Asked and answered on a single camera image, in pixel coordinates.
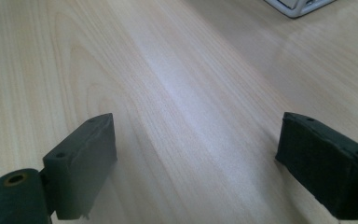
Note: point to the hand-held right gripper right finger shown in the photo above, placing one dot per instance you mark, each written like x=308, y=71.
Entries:
x=323, y=161

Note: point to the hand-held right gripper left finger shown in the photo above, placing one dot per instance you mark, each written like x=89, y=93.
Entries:
x=79, y=168

